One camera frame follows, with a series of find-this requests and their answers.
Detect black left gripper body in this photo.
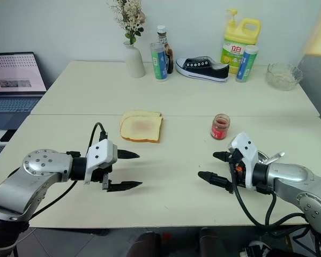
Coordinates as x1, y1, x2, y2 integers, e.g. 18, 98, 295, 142
90, 146, 120, 192

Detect black white canvas shoe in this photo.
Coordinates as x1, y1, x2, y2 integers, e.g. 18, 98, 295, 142
175, 56, 230, 84

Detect small red jam jar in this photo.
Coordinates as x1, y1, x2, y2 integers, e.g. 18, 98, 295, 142
210, 113, 231, 140

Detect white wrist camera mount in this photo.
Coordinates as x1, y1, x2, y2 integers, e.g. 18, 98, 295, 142
227, 132, 258, 188
83, 139, 118, 185

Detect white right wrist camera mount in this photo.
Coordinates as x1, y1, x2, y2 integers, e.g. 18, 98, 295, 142
227, 132, 258, 188

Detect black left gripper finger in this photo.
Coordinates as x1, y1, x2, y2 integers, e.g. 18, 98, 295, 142
117, 149, 140, 161
107, 180, 143, 193

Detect yellow detergent pump bottle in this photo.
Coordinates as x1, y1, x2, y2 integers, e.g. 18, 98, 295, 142
220, 8, 262, 75

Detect dried flower bouquet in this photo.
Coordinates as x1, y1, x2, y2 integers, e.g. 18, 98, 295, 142
108, 0, 146, 46

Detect dark rounded shape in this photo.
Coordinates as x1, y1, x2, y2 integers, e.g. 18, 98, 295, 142
127, 231, 161, 257

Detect open laptop computer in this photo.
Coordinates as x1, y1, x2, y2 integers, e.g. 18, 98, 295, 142
0, 51, 48, 130

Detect grey upholstered panel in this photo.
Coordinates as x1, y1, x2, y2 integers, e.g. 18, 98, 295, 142
296, 53, 321, 128

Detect dark sauce glass bottle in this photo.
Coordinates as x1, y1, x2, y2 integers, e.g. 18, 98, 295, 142
156, 25, 175, 74

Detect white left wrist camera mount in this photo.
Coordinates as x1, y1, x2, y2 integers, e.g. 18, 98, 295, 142
83, 139, 118, 185

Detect white ceramic vase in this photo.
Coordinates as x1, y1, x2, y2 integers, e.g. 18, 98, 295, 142
122, 41, 146, 79

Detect clear glass ashtray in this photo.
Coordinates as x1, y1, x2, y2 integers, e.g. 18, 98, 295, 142
265, 62, 304, 92

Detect silver metal spoon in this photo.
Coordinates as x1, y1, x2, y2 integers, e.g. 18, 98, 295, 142
257, 151, 286, 165

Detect small black flat device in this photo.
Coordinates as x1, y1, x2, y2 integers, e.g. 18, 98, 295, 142
0, 128, 17, 143

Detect black white sneaker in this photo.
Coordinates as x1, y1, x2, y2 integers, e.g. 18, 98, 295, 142
240, 240, 272, 257

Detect blue green tablet tube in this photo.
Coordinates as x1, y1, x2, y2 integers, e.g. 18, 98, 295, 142
235, 44, 258, 83
150, 42, 169, 82

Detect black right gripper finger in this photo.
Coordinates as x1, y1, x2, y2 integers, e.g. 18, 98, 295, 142
197, 171, 232, 192
212, 150, 234, 163

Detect slices of toast bread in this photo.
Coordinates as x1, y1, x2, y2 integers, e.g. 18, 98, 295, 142
119, 116, 164, 143

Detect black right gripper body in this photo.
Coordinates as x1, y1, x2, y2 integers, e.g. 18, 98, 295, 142
228, 148, 248, 194

